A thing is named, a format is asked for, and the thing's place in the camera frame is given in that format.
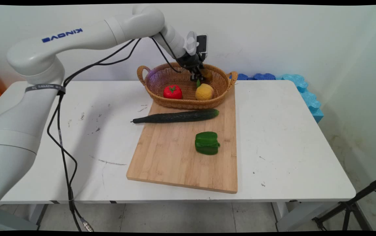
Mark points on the dark green toy cucumber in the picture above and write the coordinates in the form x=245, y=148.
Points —
x=178, y=116

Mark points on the yellow toy lemon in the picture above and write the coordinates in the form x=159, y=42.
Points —
x=204, y=91

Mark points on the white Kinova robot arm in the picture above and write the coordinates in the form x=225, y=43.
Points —
x=76, y=36

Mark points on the brown yellow toy pepper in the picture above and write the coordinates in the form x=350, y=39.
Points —
x=206, y=75

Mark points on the dark blue foam piece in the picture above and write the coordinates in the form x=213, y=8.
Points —
x=264, y=76
x=242, y=77

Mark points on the wooden cutting board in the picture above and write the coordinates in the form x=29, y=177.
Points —
x=175, y=157

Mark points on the light blue foam strip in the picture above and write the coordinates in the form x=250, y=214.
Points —
x=309, y=98

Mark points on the red toy tomato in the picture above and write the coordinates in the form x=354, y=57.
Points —
x=172, y=92

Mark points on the white table leg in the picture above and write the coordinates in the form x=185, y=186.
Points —
x=37, y=214
x=289, y=214

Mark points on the woven wicker basket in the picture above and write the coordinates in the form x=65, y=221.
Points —
x=161, y=80

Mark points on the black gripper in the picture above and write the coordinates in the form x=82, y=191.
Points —
x=189, y=61

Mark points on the green toy bell pepper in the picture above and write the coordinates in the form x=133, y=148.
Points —
x=207, y=143

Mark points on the black tripod stand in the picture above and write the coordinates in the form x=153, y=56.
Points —
x=350, y=207

